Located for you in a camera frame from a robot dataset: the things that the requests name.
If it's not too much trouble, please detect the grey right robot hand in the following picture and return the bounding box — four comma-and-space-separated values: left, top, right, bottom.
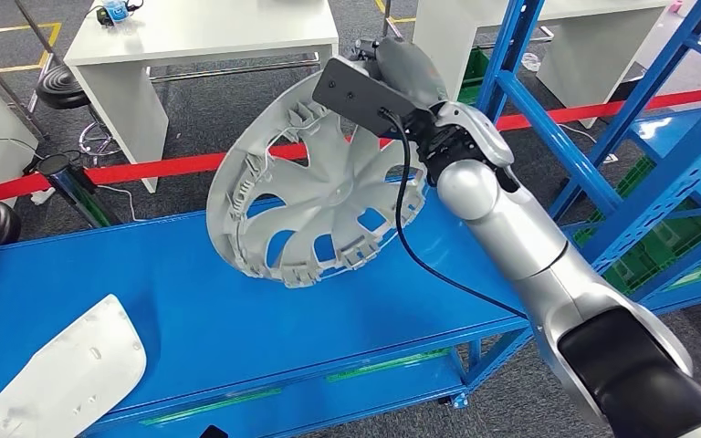
355, 36, 450, 110

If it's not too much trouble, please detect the silver wheel hubcap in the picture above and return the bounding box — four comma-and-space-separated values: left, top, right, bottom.
205, 66, 429, 289

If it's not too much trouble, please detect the blue metal shelf rack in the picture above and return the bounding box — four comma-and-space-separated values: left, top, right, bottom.
568, 105, 701, 316
0, 0, 701, 438

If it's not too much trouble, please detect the white plastic panel part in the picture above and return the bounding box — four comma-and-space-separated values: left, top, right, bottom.
0, 294, 148, 438

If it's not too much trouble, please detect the white desk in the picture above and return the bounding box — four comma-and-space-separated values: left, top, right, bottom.
412, 0, 672, 130
63, 0, 340, 194

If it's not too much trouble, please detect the red barrier belt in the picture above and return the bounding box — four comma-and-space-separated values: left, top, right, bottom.
0, 84, 701, 211

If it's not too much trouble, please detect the blue and white device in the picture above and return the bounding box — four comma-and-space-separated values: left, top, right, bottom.
96, 0, 144, 26

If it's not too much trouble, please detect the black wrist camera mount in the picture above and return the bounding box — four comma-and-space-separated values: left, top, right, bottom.
311, 57, 434, 139

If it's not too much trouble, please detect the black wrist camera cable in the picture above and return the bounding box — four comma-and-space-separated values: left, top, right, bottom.
377, 107, 530, 320

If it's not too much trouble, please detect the white floor cable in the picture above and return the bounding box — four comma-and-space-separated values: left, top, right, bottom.
559, 123, 620, 164

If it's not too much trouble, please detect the black stanchion post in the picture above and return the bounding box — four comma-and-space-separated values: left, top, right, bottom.
36, 152, 113, 230

